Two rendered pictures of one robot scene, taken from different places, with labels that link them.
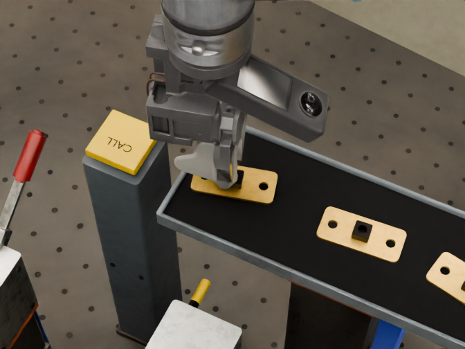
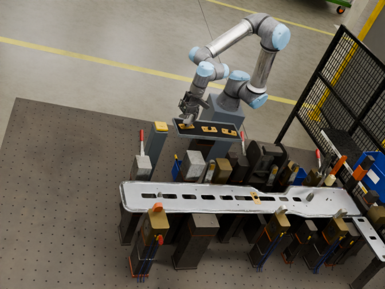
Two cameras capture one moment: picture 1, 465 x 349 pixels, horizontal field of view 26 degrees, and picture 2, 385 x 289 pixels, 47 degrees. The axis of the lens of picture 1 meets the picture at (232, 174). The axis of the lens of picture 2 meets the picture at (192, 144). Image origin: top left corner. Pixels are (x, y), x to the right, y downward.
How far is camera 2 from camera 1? 1.67 m
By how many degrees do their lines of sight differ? 42
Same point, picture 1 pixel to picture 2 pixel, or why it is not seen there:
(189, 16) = (203, 85)
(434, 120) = not seen: hidden behind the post
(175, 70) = (192, 98)
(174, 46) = (197, 92)
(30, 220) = (94, 178)
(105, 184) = (159, 136)
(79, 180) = (97, 166)
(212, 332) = (196, 152)
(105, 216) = (153, 147)
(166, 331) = (189, 155)
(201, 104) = (194, 105)
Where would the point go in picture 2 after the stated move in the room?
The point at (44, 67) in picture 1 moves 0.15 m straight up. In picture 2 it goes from (66, 144) to (69, 124)
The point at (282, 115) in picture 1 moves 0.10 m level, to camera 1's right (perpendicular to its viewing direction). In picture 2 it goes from (205, 104) to (219, 101)
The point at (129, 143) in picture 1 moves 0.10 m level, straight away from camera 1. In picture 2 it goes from (163, 125) to (149, 114)
